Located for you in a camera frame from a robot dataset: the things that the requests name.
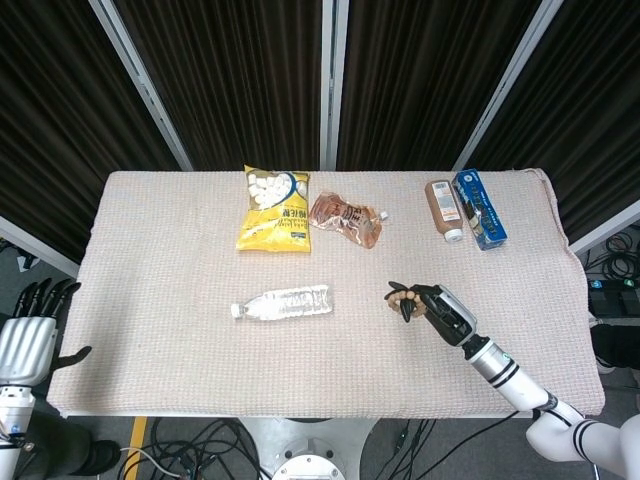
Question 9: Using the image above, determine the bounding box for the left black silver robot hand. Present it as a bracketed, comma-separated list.
[0, 278, 94, 387]

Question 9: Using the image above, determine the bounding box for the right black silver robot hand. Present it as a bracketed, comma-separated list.
[383, 280, 477, 348]

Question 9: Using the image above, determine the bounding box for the wooden bead bracelet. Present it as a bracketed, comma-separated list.
[387, 289, 426, 316]

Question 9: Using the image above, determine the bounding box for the brown bottle white cap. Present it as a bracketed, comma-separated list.
[424, 180, 465, 244]

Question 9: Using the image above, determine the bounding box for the blue rectangular carton box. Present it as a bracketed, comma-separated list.
[451, 168, 509, 252]

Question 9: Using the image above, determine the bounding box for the brown spouted sauce pouch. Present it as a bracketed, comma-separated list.
[308, 188, 391, 250]

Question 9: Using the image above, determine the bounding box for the clear plastic water bottle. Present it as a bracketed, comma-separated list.
[230, 284, 335, 321]

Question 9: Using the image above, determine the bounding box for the beige waffle table cloth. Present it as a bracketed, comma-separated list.
[45, 168, 606, 420]

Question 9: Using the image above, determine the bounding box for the yellow marshmallow bag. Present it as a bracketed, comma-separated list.
[235, 164, 313, 254]

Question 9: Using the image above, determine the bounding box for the black pleated curtain panel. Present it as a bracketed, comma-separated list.
[469, 0, 640, 244]
[337, 0, 544, 171]
[0, 0, 184, 264]
[113, 0, 331, 171]

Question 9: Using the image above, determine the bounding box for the grey metal frame rail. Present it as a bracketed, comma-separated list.
[0, 215, 82, 277]
[569, 198, 640, 256]

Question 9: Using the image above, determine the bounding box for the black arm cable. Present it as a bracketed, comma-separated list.
[428, 397, 571, 480]

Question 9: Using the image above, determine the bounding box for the white floor cable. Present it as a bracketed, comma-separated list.
[121, 446, 182, 477]

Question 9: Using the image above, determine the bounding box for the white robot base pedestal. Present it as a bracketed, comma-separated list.
[239, 417, 377, 480]

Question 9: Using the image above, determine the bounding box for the black floor cable bundle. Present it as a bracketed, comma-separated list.
[149, 418, 274, 480]

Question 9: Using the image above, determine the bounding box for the grey metal frame post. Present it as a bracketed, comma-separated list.
[452, 0, 559, 171]
[89, 0, 194, 171]
[319, 0, 350, 171]

